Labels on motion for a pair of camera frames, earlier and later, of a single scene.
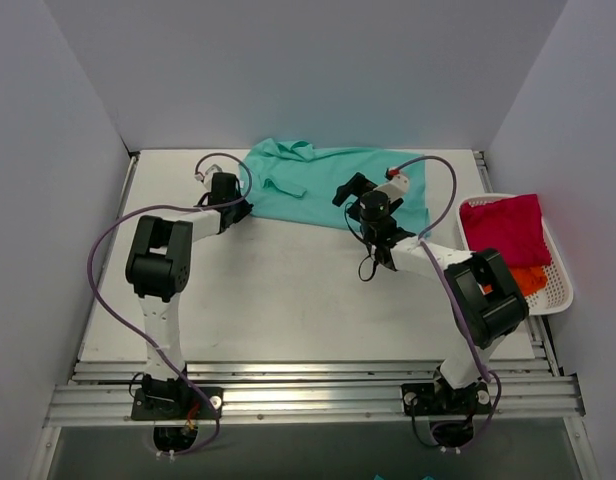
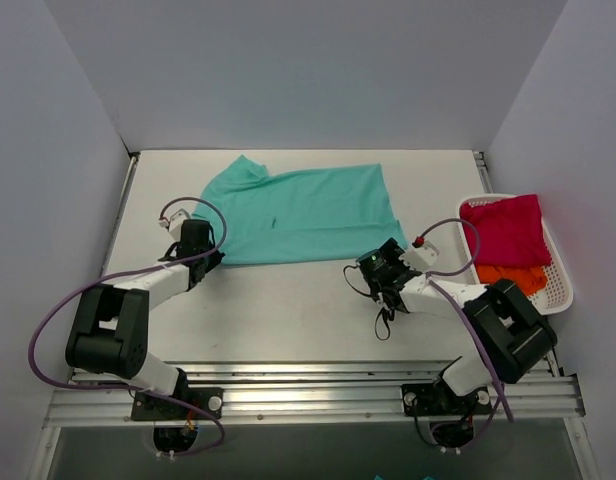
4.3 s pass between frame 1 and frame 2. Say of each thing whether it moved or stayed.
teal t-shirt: moved
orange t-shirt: stayed
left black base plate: stayed
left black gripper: moved
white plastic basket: stayed
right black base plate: stayed
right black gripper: moved
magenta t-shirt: stayed
